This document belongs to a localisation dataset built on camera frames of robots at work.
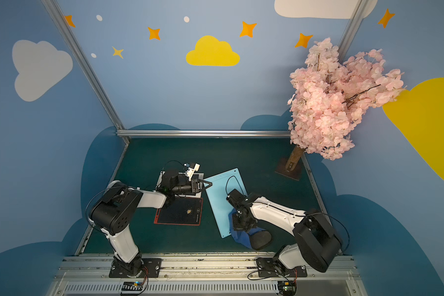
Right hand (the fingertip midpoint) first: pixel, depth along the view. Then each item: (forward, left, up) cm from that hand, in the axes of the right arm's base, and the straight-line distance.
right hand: (239, 226), depth 84 cm
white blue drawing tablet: (+16, +9, +9) cm, 20 cm away
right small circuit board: (-22, -20, -5) cm, 30 cm away
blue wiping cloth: (-5, -1, +3) cm, 6 cm away
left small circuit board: (-26, +43, -4) cm, 50 cm away
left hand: (+15, +14, +12) cm, 24 cm away
